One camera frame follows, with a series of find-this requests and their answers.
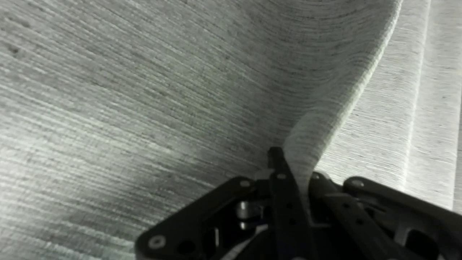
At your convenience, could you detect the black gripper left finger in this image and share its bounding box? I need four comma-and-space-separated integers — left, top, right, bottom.
134, 146, 315, 260

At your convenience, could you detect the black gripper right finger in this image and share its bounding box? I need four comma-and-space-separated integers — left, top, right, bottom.
310, 171, 462, 260

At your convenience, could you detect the grey woven curtain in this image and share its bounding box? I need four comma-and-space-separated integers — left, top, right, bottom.
0, 0, 462, 260

